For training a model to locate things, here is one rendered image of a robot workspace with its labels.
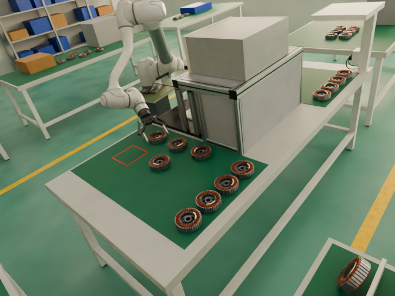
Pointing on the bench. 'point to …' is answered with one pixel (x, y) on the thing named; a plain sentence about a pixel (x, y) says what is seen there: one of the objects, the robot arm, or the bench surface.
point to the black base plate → (173, 115)
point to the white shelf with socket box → (344, 13)
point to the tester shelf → (194, 81)
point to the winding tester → (237, 46)
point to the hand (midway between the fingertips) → (157, 136)
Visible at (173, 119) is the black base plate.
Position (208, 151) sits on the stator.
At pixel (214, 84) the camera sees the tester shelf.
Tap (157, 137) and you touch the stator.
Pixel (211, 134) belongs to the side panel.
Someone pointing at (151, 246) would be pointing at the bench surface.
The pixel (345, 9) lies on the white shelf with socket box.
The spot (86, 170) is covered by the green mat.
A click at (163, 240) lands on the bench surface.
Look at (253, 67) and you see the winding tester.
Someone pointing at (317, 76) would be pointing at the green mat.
